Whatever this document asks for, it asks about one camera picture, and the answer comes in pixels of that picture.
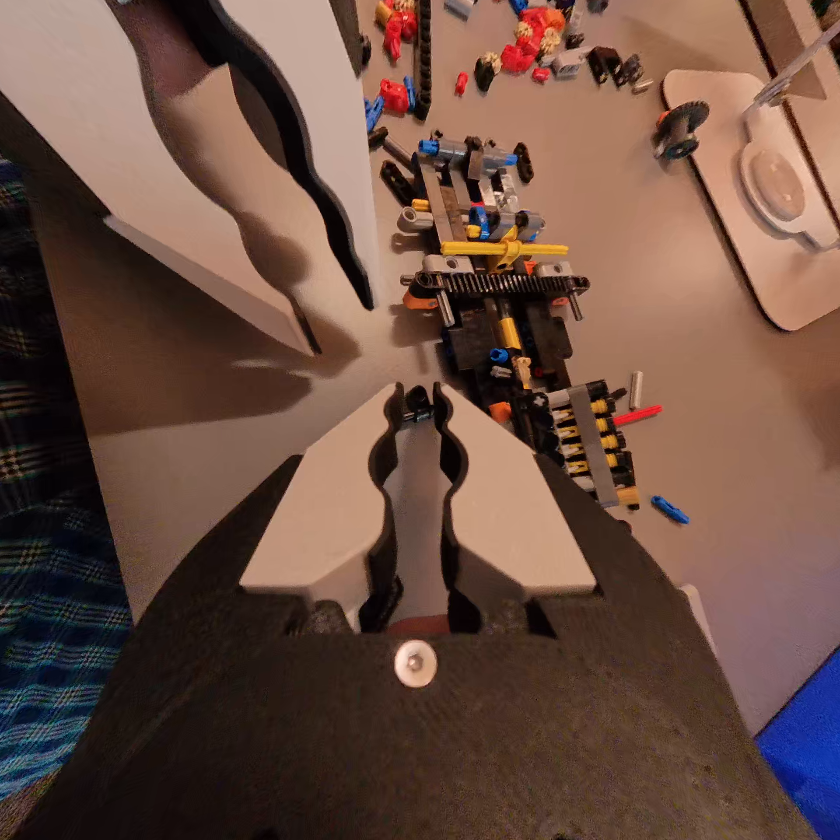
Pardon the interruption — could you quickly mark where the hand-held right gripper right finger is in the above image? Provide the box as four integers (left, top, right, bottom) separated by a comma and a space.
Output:
433, 382, 598, 634

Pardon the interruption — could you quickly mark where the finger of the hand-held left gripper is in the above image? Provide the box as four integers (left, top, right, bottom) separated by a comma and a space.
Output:
0, 0, 324, 357
172, 0, 383, 311

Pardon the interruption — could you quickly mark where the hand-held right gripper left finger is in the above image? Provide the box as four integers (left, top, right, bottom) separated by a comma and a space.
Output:
239, 382, 404, 634

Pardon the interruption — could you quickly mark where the pile of lego pieces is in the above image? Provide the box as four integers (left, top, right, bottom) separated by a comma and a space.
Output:
374, 0, 657, 98

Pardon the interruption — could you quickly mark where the partly built lego vehicle chassis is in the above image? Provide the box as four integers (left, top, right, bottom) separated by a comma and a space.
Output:
367, 128, 657, 509

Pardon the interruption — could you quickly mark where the long black lego beam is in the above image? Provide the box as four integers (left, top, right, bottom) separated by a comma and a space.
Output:
413, 0, 434, 122

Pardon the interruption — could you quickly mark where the red lego axle connector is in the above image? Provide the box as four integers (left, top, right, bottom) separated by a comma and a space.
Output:
382, 8, 419, 63

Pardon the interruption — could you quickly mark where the dark grey lego gear assembly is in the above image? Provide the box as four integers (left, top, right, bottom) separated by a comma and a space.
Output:
651, 100, 711, 160

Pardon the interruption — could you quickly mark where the blue plaid shirt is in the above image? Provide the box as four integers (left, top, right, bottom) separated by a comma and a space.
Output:
0, 157, 135, 808

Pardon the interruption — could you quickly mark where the large blue plastic bin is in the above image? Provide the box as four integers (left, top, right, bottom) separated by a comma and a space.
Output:
755, 646, 840, 840

